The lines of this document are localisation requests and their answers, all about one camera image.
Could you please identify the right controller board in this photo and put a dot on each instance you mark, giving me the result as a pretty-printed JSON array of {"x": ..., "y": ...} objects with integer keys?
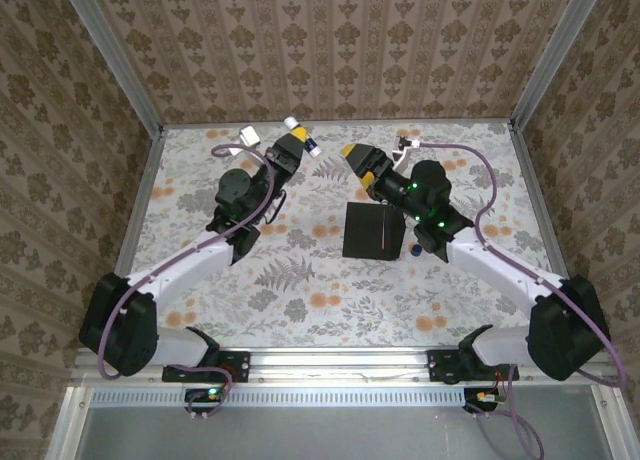
[{"x": 475, "y": 397}]

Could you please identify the floral tablecloth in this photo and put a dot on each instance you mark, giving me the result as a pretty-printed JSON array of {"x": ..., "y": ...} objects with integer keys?
[{"x": 350, "y": 305}]

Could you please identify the black envelope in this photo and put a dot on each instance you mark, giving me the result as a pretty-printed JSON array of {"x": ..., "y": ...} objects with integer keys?
[{"x": 365, "y": 230}]

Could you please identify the aluminium left side rail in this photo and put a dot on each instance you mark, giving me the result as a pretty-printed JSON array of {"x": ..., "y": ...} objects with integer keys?
[{"x": 145, "y": 190}]

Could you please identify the blue glue stick cap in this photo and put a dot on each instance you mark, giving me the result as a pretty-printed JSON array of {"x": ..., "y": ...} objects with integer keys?
[{"x": 416, "y": 250}]

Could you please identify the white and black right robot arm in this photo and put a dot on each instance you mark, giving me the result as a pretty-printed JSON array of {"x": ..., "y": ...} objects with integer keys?
[{"x": 500, "y": 280}]

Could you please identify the left controller board, green light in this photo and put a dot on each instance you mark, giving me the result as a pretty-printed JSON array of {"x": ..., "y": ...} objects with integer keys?
[{"x": 200, "y": 395}]

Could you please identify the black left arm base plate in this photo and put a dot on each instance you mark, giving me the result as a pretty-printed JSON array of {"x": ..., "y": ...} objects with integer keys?
[{"x": 240, "y": 367}]

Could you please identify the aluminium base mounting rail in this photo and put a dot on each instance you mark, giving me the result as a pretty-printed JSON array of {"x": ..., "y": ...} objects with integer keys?
[{"x": 340, "y": 365}]

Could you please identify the aluminium frame post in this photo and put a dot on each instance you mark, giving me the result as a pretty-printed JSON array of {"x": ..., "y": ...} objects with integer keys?
[
  {"x": 110, "y": 55},
  {"x": 555, "y": 55}
]

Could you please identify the aluminium back rail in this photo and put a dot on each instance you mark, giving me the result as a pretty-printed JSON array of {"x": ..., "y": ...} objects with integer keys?
[{"x": 350, "y": 124}]

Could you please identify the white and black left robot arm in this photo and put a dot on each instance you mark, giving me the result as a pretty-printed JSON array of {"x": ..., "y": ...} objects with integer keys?
[{"x": 180, "y": 275}]

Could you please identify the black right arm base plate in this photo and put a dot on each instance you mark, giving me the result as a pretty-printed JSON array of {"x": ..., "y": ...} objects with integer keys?
[{"x": 434, "y": 357}]

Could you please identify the grey metal panel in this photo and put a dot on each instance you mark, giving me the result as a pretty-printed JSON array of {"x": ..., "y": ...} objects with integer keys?
[{"x": 325, "y": 435}]

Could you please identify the aluminium right side rail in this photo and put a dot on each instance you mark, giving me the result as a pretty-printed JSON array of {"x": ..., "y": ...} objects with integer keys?
[{"x": 534, "y": 190}]

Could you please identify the aluminium left frame post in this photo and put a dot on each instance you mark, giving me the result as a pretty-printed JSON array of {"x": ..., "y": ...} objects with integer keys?
[{"x": 110, "y": 55}]

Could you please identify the aluminium right frame post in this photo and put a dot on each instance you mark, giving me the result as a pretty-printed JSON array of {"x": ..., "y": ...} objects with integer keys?
[{"x": 555, "y": 55}]

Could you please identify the blue and white glue stick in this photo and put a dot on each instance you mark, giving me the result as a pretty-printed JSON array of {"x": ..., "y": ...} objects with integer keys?
[{"x": 314, "y": 150}]

